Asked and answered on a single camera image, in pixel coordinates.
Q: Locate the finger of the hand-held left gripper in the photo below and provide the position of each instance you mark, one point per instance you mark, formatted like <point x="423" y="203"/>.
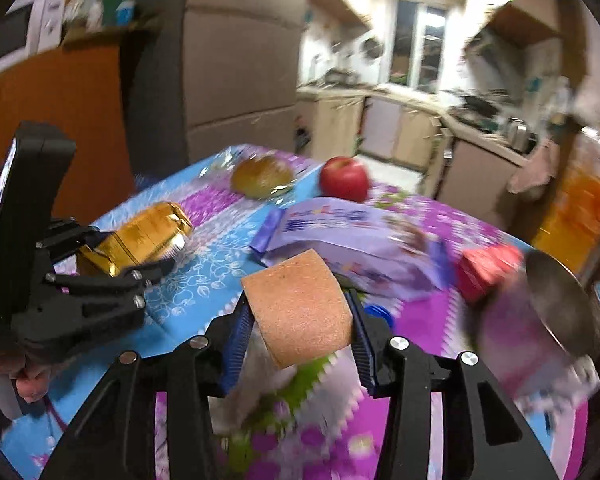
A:
<point x="109" y="280"/>
<point x="69" y="237"/>

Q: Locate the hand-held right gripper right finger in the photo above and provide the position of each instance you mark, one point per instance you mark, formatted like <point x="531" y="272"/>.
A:
<point x="362" y="345"/>

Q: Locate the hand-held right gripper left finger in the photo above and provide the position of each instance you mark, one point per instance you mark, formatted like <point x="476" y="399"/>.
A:
<point x="234" y="350"/>

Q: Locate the gold packet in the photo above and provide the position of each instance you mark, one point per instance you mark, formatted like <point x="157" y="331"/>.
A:
<point x="139" y="235"/>

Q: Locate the brown sponge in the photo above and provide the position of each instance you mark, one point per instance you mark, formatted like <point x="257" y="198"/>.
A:
<point x="300" y="305"/>

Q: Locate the person's left hand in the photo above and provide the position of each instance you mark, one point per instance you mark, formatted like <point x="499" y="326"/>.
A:
<point x="32" y="380"/>

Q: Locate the blue bottle cap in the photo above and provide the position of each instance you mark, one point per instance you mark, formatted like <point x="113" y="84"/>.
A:
<point x="379" y="316"/>

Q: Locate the white cloth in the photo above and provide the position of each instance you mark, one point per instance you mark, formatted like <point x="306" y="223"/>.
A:
<point x="260" y="390"/>

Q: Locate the purple floral tablecloth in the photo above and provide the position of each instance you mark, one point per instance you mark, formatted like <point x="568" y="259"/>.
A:
<point x="204" y="270"/>

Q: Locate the purple snack bag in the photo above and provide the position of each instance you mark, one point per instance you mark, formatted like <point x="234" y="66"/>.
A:
<point x="340" y="230"/>

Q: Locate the orange wooden cabinet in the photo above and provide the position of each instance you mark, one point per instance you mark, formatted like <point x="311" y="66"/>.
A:
<point x="79" y="110"/>

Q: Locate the red box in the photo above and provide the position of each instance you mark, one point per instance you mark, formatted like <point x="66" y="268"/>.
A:
<point x="485" y="267"/>

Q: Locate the red apple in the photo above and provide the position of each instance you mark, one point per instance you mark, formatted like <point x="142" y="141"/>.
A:
<point x="345" y="179"/>

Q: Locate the wrapped bread bun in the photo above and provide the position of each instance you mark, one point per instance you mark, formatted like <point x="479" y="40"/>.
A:
<point x="262" y="176"/>

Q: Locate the metal mug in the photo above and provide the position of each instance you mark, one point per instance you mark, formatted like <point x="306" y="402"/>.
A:
<point x="555" y="300"/>

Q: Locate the white microwave oven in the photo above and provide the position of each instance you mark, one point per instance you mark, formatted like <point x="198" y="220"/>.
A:
<point x="9" y="35"/>

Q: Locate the blue and white jar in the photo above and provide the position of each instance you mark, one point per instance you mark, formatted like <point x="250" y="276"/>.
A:
<point x="125" y="12"/>

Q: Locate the grey refrigerator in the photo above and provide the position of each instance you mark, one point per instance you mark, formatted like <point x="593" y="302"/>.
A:
<point x="229" y="60"/>

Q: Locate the pink hanging cloth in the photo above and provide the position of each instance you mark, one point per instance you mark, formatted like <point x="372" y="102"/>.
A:
<point x="532" y="170"/>

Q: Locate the orange juice bottle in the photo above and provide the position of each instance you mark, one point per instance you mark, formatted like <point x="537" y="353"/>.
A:
<point x="580" y="200"/>

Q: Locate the metal kettle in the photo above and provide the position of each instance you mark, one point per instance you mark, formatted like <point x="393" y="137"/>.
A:
<point x="519" y="135"/>

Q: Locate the black wok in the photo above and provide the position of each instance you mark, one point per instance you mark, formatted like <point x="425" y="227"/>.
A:
<point x="480" y="106"/>

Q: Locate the kitchen window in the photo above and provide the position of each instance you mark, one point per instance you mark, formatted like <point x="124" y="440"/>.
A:
<point x="417" y="45"/>

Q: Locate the metal range hood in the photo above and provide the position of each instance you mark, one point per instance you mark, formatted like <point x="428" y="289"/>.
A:
<point x="510" y="35"/>

